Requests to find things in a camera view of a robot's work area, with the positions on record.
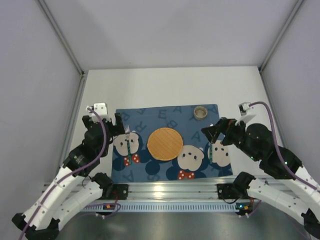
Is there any metal fork patterned handle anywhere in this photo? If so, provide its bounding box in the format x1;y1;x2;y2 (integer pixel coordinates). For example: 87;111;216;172
124;125;132;165

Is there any metal spoon patterned handle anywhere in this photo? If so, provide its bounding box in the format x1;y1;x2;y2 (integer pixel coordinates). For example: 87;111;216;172
208;143;213;164

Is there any small clear glass cup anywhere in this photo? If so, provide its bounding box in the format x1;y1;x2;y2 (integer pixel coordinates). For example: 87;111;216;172
193;105;208;121

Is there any blue cartoon placemat cloth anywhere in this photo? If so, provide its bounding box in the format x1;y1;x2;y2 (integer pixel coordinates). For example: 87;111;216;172
111;104;233;183

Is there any round wooden plate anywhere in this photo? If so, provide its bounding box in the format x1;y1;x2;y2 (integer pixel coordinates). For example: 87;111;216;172
146;127;184;162

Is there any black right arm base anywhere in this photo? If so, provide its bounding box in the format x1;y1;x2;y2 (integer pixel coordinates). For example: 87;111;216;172
217;179;250;200

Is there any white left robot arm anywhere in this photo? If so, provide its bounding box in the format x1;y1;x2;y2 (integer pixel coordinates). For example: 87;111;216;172
12;110;125;240

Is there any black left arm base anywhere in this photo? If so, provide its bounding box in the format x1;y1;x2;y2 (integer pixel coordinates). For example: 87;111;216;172
102;182;129;200

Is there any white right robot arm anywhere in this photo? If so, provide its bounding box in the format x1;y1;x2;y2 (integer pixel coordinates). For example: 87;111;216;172
201;117;320;238

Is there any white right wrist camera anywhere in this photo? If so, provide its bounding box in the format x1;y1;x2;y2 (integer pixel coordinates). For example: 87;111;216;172
235;102;256;126

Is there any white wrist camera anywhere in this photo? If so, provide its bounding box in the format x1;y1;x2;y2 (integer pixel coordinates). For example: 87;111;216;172
235;102;256;126
85;102;111;123

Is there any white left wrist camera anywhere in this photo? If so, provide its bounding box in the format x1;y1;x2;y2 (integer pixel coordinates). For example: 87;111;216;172
85;102;111;123

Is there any aluminium mounting rail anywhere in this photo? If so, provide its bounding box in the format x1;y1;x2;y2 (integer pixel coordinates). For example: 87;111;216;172
42;176;312;201

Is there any slotted grey cable duct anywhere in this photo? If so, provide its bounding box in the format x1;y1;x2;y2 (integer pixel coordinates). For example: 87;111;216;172
81;201;250;213

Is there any left aluminium frame post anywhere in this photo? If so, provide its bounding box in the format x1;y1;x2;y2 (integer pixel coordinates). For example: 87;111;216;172
35;0;84;76

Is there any aluminium frame post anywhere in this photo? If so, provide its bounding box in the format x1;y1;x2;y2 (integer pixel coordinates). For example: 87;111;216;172
35;0;84;76
258;0;307;72

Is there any right aluminium frame post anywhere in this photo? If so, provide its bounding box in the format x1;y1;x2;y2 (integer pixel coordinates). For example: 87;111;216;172
258;0;307;72

